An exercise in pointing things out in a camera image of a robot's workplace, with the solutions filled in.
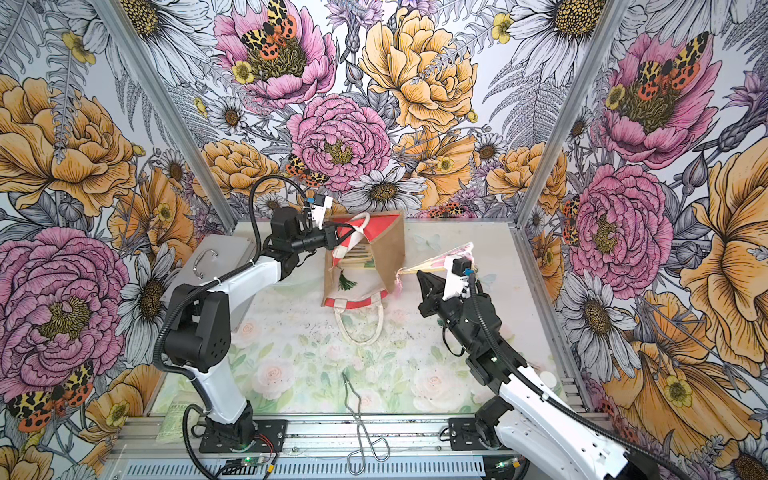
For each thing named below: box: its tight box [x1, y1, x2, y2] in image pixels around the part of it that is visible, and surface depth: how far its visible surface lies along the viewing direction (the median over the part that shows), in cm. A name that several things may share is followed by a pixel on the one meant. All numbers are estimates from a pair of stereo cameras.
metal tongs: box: [341, 371, 391, 476], surface depth 76 cm
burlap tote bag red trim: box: [321, 211, 406, 345], surface depth 96 cm
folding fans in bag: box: [337, 242, 376, 291], surface depth 107 cm
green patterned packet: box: [157, 396, 195, 437], surface depth 76 cm
